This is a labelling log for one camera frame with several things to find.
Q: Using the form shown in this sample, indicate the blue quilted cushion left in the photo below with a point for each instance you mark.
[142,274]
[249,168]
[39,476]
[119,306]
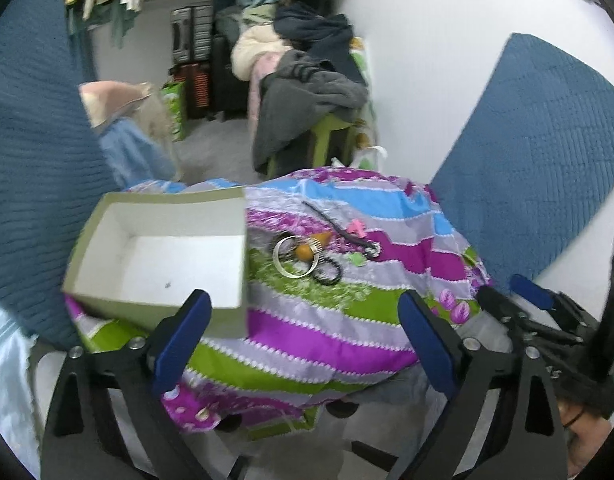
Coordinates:
[52,171]

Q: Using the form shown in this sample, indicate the colourful striped floral cloth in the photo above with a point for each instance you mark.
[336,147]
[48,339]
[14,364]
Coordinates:
[319,330]

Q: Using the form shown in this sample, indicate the pink hair clip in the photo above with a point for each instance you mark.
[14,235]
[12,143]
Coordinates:
[357,228]

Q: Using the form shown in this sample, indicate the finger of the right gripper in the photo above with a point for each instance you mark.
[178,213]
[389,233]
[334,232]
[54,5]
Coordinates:
[530,291]
[499,306]

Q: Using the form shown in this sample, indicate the light blue bed sheet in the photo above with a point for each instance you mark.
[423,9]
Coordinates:
[132,156]

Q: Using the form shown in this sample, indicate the blue quilted cushion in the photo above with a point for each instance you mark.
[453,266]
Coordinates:
[533,163]
[52,171]

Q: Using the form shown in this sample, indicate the green shopping bag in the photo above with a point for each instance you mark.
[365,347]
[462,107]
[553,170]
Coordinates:
[173,96]

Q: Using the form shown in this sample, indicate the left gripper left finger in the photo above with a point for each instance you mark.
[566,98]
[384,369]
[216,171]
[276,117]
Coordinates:
[82,439]

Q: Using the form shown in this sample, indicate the orange suitcase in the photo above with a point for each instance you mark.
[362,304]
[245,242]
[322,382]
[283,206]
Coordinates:
[195,79]

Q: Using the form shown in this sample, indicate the pink and cream pillow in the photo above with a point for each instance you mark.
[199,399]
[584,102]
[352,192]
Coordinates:
[106,100]

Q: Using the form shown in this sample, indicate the cream fluffy blanket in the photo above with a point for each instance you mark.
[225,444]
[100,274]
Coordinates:
[252,44]

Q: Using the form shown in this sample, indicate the person's right hand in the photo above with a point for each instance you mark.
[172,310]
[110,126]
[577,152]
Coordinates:
[589,432]

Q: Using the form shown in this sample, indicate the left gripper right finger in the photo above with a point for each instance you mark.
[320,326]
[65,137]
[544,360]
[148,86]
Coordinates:
[500,420]

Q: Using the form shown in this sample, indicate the grey fleece blanket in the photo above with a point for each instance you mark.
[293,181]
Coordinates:
[294,98]

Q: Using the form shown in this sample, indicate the blue quilted cushion right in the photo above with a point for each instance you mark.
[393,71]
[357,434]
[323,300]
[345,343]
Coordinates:
[533,163]

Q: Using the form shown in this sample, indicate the green cardboard box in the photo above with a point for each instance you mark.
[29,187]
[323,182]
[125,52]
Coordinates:
[141,255]

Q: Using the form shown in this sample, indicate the orange wooden gourd pendant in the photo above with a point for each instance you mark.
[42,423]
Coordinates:
[312,246]

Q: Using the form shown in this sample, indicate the green plastic stool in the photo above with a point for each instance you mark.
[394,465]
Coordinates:
[329,139]

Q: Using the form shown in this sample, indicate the dark navy garment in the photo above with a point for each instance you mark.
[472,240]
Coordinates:
[313,32]

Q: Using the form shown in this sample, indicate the small green jade charm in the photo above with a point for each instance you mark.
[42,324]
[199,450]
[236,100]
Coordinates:
[356,259]

